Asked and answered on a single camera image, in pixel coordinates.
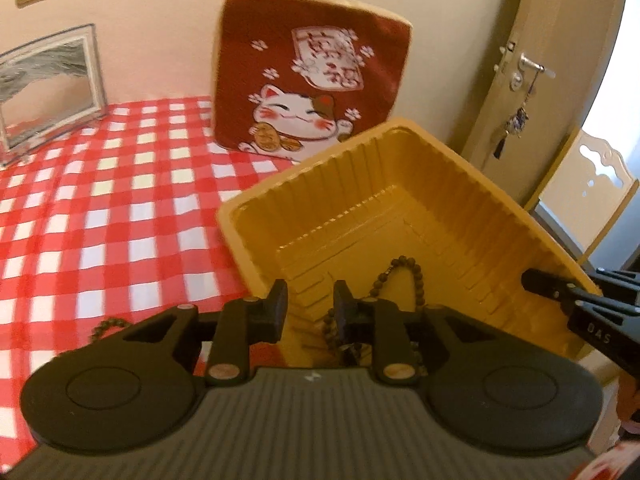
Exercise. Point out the red lucky cat cushion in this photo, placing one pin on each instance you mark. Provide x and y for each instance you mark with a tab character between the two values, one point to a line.
280	60

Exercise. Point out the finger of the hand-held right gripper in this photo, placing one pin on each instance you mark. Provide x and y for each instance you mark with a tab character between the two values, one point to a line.
545	285

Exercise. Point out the red white patterned cloth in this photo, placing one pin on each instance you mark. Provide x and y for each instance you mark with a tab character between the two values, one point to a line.
627	440

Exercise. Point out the red white checkered tablecloth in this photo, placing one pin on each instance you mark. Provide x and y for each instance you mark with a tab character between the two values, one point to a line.
100	220

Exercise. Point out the white wooden chair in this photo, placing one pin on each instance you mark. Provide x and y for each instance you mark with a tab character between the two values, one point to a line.
585	185

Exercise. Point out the yellow plastic tray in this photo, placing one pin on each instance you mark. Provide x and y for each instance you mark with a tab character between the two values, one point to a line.
450	210

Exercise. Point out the silver framed picture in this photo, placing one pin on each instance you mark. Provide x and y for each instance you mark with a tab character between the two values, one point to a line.
45	90

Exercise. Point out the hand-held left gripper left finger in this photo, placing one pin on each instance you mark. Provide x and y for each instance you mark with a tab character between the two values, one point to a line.
282	307

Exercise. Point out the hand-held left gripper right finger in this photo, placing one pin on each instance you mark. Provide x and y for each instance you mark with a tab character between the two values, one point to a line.
340	310

